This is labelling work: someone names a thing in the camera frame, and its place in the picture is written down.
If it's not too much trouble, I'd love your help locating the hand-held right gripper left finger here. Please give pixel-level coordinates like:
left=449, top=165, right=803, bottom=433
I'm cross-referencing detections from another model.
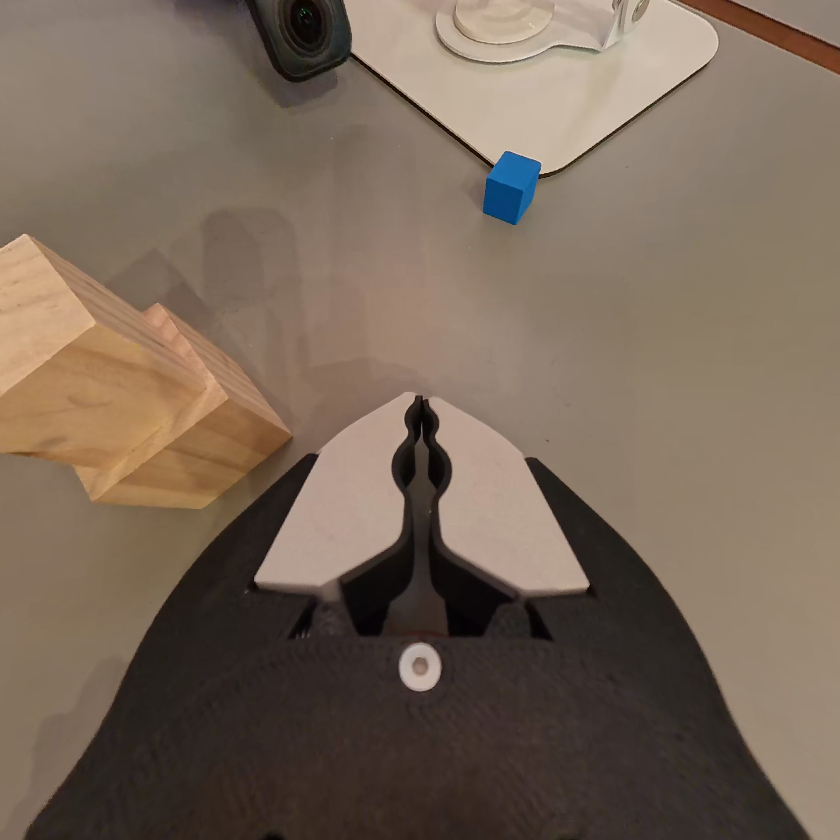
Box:
left=253, top=392, right=421, bottom=636

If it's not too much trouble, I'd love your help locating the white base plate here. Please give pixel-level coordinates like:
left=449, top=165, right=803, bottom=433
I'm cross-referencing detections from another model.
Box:
left=344, top=0, right=719, bottom=178

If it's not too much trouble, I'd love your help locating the small blue cube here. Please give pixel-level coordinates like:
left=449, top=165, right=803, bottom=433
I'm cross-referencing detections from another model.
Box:
left=483, top=151, right=542, bottom=226

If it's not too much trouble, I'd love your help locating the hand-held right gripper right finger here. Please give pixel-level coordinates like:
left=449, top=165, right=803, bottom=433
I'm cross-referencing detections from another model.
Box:
left=423, top=395, right=590, bottom=637

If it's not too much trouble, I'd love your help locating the large wooden cube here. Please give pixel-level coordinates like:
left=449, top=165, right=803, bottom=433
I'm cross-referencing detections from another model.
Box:
left=73, top=303, right=294, bottom=510
left=0, top=234, right=208, bottom=455

